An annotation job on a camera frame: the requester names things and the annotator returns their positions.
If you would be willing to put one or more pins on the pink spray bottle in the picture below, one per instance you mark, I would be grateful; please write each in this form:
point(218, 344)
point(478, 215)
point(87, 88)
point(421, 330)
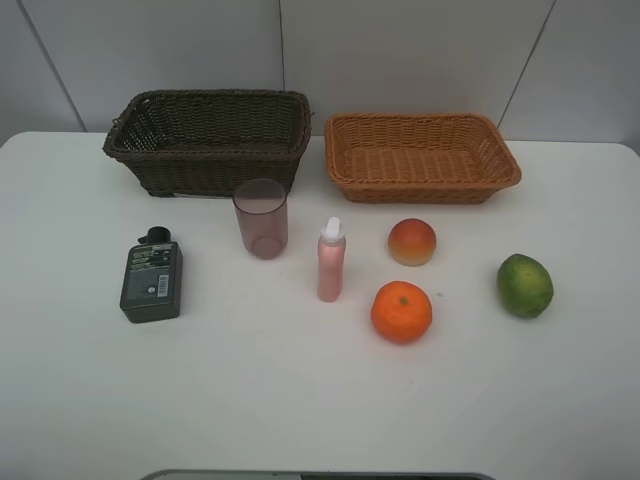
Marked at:
point(331, 251)

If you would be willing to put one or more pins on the red yellow peach fruit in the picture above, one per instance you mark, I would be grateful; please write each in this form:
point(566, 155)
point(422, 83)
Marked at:
point(412, 242)

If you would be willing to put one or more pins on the orange mandarin fruit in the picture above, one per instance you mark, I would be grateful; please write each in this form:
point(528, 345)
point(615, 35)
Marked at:
point(401, 312)

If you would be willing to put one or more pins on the dark green bottle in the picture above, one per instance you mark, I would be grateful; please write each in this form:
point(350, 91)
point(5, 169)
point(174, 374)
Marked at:
point(152, 282)

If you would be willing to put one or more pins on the green lime fruit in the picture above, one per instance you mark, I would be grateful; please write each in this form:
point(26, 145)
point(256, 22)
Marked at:
point(524, 286)

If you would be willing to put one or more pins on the translucent pink plastic cup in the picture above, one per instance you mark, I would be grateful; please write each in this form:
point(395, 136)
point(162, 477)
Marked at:
point(261, 210)

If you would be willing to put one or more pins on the orange wicker basket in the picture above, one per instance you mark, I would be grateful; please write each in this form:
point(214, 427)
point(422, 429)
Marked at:
point(454, 158)

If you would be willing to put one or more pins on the dark brown wicker basket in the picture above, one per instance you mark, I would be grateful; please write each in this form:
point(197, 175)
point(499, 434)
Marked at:
point(208, 142)

